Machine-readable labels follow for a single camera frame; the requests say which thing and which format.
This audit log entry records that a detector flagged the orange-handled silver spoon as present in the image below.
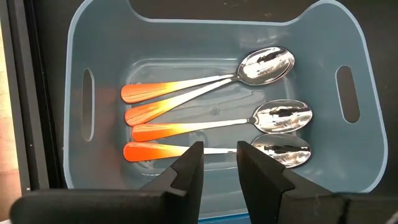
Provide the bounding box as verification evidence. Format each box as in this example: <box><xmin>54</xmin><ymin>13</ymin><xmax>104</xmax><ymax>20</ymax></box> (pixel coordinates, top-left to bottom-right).
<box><xmin>120</xmin><ymin>46</ymin><xmax>295</xmax><ymax>105</ymax></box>
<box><xmin>123</xmin><ymin>133</ymin><xmax>312</xmax><ymax>169</ymax></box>
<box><xmin>131</xmin><ymin>99</ymin><xmax>313</xmax><ymax>142</ymax></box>
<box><xmin>124</xmin><ymin>49</ymin><xmax>295</xmax><ymax>127</ymax></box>

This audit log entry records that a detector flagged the dark blue plastic bin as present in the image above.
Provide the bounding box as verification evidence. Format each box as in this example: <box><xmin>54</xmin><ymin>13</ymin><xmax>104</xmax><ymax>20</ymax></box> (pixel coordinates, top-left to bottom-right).
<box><xmin>198</xmin><ymin>213</ymin><xmax>251</xmax><ymax>224</ymax></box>

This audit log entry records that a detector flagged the light blue translucent bin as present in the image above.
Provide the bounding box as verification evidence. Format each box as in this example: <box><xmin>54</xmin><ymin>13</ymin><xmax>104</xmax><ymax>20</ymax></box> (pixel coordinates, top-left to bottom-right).
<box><xmin>63</xmin><ymin>0</ymin><xmax>389</xmax><ymax>220</ymax></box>

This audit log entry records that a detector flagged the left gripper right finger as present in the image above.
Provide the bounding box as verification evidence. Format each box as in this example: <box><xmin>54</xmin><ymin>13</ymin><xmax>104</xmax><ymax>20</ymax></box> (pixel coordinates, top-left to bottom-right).
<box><xmin>236</xmin><ymin>141</ymin><xmax>398</xmax><ymax>224</ymax></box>

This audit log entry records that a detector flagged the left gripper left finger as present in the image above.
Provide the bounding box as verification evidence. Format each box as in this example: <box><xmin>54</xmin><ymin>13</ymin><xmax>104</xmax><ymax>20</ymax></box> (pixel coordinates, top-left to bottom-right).
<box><xmin>11</xmin><ymin>141</ymin><xmax>205</xmax><ymax>224</ymax></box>

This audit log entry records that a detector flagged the black aluminium table frame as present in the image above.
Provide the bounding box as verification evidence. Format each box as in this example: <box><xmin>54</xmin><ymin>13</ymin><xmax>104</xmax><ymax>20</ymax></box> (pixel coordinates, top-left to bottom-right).
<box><xmin>6</xmin><ymin>0</ymin><xmax>66</xmax><ymax>195</ymax></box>

